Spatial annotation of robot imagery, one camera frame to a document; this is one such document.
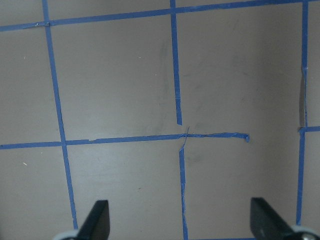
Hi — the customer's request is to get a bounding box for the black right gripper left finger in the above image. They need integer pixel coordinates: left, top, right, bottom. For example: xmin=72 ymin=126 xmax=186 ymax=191
xmin=53 ymin=199 xmax=111 ymax=240

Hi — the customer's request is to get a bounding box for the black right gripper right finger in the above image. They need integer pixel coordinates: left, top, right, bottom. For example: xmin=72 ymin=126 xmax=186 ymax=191
xmin=250 ymin=197 xmax=320 ymax=240

